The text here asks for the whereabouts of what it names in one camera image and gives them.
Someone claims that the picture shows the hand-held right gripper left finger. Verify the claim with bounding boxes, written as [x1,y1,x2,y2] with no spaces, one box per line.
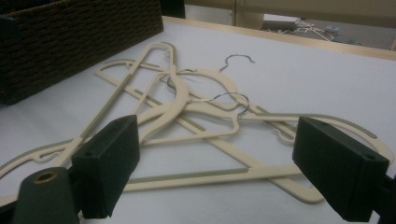
[70,114,141,219]

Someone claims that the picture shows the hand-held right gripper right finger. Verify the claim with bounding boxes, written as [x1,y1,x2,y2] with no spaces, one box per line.
[291,116,390,223]

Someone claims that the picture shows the cream plastic clothes hanger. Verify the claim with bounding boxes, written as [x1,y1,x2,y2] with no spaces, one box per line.
[0,91,395,206]
[93,54,325,204]
[52,41,191,167]

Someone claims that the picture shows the dark brown woven basket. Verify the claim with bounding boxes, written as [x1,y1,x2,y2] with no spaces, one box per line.
[0,0,164,105]

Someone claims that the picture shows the white cable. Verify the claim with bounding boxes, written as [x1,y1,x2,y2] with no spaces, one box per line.
[276,19,335,42]

